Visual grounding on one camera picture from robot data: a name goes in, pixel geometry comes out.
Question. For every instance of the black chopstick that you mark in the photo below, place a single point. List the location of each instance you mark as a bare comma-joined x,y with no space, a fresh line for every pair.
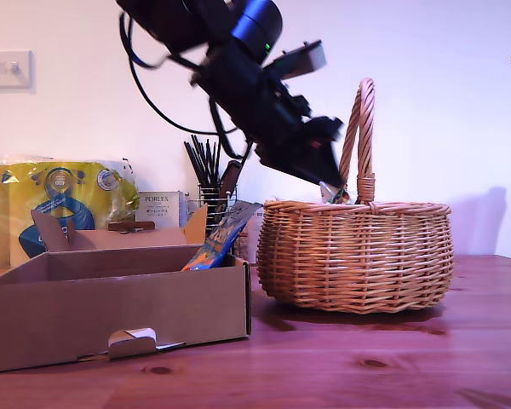
192,164
243,157
199,159
217,166

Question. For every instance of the green white Galaxy egg bag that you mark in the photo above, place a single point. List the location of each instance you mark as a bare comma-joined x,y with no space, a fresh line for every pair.
334,194

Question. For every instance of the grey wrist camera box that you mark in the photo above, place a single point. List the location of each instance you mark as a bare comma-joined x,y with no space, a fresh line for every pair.
308,59

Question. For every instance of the blue Terry's orange egg bag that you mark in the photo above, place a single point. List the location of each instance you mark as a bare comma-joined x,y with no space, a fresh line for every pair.
219,243

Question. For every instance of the white Porlex box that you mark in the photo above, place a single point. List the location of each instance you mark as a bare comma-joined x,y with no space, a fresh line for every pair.
159,209

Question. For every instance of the brown cardboard box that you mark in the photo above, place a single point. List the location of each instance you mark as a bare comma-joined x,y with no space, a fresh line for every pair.
119,311

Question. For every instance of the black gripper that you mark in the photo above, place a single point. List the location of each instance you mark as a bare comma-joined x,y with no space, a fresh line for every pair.
264,115

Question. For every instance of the yellow blue plastic package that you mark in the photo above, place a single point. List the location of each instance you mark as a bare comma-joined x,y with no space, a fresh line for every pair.
30,200

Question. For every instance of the white can with red band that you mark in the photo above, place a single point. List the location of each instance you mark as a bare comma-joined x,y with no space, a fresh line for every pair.
251,238

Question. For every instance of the white wall light switch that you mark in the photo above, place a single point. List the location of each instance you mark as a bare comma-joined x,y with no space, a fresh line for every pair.
8,70

